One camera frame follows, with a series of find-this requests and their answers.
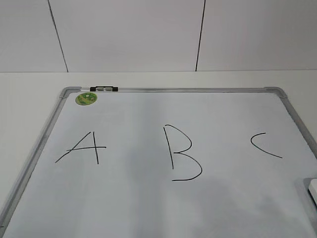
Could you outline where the white board eraser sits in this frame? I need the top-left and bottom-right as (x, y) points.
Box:
(308, 178), (317, 205)

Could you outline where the round green magnet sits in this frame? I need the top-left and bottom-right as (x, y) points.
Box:
(75, 92), (98, 106)

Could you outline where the white board with grey frame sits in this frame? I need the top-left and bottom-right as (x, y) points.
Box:
(0, 87), (317, 238)

